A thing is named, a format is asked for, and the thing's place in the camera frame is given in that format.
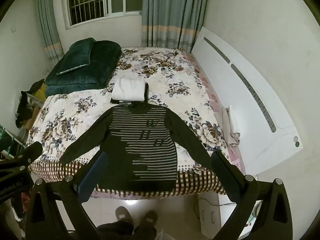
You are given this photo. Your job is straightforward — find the black floor cable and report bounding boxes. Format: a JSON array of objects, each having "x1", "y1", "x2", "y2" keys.
[{"x1": 197, "y1": 197, "x2": 237, "y2": 207}]

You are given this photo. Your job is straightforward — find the dark striped sweater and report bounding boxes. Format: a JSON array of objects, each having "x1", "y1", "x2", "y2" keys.
[{"x1": 59, "y1": 104, "x2": 218, "y2": 193}]

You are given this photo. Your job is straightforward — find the person's right slipper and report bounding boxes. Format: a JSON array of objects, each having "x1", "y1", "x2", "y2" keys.
[{"x1": 141, "y1": 210, "x2": 158, "y2": 227}]

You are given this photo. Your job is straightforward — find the folded dark green quilt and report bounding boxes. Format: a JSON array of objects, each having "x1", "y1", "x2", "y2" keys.
[{"x1": 44, "y1": 40, "x2": 122, "y2": 98}]

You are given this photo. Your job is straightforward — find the person's left slipper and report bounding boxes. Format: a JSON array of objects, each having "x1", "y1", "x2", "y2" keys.
[{"x1": 115, "y1": 206, "x2": 134, "y2": 224}]

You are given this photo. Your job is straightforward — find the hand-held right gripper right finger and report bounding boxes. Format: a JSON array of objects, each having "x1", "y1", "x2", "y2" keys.
[{"x1": 211, "y1": 151, "x2": 293, "y2": 240}]

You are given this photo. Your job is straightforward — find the narrow grey striped curtain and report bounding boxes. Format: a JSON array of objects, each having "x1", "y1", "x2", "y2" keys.
[{"x1": 35, "y1": 0, "x2": 64, "y2": 68}]

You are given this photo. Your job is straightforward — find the white headboard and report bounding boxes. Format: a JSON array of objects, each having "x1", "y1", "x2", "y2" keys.
[{"x1": 191, "y1": 26, "x2": 303, "y2": 175}]

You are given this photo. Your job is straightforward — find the floral bed blanket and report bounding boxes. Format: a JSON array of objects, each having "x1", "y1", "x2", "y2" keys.
[{"x1": 26, "y1": 46, "x2": 227, "y2": 197}]

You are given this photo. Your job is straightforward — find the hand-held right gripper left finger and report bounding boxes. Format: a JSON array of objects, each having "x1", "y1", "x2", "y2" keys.
[{"x1": 26, "y1": 151, "x2": 108, "y2": 240}]

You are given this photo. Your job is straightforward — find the white bedside cabinet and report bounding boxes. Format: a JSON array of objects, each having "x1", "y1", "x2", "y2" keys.
[{"x1": 195, "y1": 195, "x2": 222, "y2": 230}]

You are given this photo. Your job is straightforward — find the dark green pillow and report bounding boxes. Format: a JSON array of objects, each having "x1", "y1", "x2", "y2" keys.
[{"x1": 56, "y1": 37, "x2": 96, "y2": 75}]

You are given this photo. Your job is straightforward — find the folded white garment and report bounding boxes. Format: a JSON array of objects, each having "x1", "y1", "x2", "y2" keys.
[{"x1": 112, "y1": 77, "x2": 146, "y2": 103}]

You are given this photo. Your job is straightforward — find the beige folded clothes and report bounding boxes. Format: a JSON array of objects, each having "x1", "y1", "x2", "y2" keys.
[{"x1": 221, "y1": 105, "x2": 242, "y2": 148}]

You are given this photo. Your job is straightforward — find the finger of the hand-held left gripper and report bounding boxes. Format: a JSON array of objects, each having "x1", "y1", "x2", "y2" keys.
[{"x1": 0, "y1": 141, "x2": 43, "y2": 174}]

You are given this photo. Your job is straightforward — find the hanging black clothing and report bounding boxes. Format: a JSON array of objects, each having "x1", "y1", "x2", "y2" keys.
[{"x1": 15, "y1": 79, "x2": 45, "y2": 129}]

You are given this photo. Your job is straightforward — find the wide grey striped curtain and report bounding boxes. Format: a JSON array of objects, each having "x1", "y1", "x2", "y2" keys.
[{"x1": 141, "y1": 0, "x2": 210, "y2": 54}]

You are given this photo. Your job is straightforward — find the pink bed sheet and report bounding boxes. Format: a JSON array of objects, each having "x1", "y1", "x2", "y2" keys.
[{"x1": 180, "y1": 51, "x2": 247, "y2": 175}]

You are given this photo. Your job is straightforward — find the white metal rack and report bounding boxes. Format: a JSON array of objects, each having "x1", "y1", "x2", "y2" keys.
[{"x1": 0, "y1": 92, "x2": 47, "y2": 160}]

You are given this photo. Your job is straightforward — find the person's slipper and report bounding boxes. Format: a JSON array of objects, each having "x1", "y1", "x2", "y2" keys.
[
  {"x1": 115, "y1": 206, "x2": 134, "y2": 224},
  {"x1": 141, "y1": 210, "x2": 158, "y2": 227}
]

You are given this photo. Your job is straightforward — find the barred window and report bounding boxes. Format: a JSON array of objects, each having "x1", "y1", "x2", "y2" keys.
[{"x1": 64, "y1": 0, "x2": 144, "y2": 30}]

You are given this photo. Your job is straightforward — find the person's dark pants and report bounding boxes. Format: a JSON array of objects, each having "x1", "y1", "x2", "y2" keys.
[{"x1": 96, "y1": 220, "x2": 158, "y2": 240}]

